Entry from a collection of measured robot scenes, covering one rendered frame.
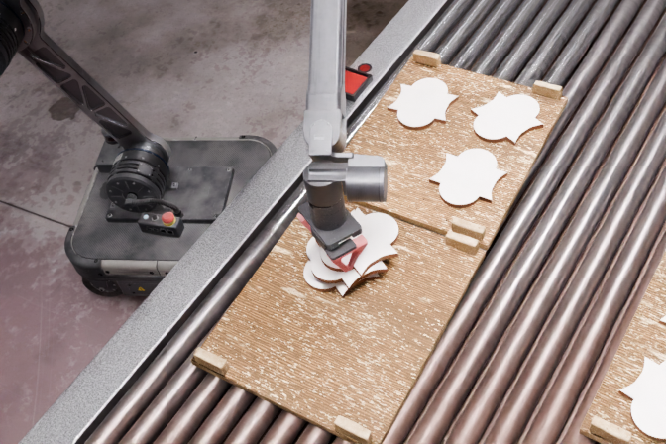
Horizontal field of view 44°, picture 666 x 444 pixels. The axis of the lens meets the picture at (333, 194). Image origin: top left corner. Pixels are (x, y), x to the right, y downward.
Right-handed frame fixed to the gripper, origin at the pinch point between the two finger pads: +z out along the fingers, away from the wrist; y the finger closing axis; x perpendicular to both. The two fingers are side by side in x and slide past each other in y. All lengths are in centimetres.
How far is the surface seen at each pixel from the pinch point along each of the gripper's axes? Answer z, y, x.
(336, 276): 1.4, -3.4, 2.1
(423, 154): 4.8, 14.4, -27.9
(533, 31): 5, 32, -69
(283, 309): 6.0, -1.0, 11.8
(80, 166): 96, 164, 27
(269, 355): 6.3, -7.4, 18.1
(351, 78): 5, 43, -29
